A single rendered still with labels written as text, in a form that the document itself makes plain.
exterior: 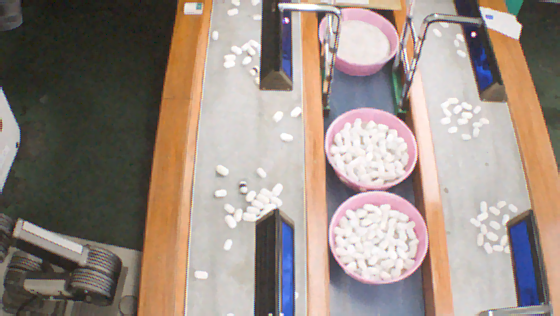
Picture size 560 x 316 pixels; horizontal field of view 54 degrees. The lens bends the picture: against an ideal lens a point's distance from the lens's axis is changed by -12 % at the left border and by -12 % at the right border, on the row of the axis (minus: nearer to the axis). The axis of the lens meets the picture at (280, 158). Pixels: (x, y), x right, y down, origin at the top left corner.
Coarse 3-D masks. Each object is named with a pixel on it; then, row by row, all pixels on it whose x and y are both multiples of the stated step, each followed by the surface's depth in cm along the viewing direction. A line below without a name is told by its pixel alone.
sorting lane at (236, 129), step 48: (240, 0) 209; (240, 48) 196; (240, 96) 185; (288, 96) 185; (240, 144) 175; (288, 144) 176; (240, 192) 167; (288, 192) 167; (192, 240) 158; (240, 240) 159; (192, 288) 151; (240, 288) 151
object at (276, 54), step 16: (272, 0) 157; (288, 0) 162; (272, 16) 154; (288, 16) 158; (272, 32) 150; (288, 32) 155; (272, 48) 147; (288, 48) 151; (272, 64) 144; (288, 64) 148; (272, 80) 144; (288, 80) 145
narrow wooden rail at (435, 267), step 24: (408, 48) 196; (408, 120) 186; (432, 144) 175; (432, 168) 171; (432, 192) 166; (432, 216) 162; (432, 240) 158; (432, 264) 154; (432, 288) 151; (432, 312) 149
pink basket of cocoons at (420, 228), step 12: (372, 192) 165; (384, 192) 165; (348, 204) 164; (360, 204) 167; (372, 204) 168; (384, 204) 167; (396, 204) 166; (408, 204) 163; (336, 216) 161; (408, 216) 165; (420, 216) 161; (420, 228) 161; (420, 240) 161; (420, 252) 158; (360, 276) 151
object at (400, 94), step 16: (416, 0) 169; (432, 16) 155; (448, 16) 155; (464, 16) 155; (400, 48) 186; (416, 48) 166; (400, 64) 193; (416, 64) 170; (400, 80) 195; (400, 96) 191; (400, 112) 188
